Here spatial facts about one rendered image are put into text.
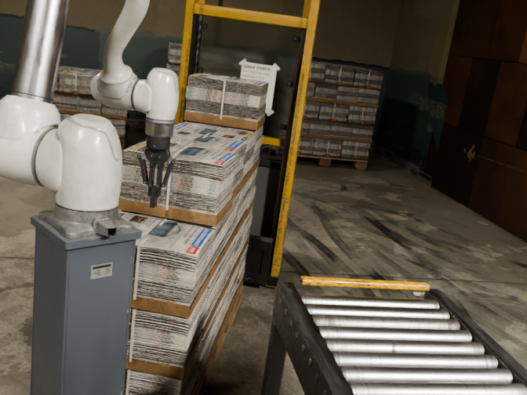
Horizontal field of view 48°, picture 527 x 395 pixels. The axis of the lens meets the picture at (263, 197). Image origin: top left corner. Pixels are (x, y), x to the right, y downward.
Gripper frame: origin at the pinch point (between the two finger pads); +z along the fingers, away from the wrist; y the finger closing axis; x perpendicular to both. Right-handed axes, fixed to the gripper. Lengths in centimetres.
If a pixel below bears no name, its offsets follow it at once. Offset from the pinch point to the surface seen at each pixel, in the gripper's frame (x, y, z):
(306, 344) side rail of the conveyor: 47, -56, 17
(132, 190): -19.0, 13.9, 5.2
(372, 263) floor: -239, -100, 100
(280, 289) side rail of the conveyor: 18, -46, 17
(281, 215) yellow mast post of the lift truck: -159, -33, 49
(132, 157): -19.7, 14.7, -6.9
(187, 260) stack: 10.2, -15.4, 16.0
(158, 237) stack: 0.6, -3.0, 13.8
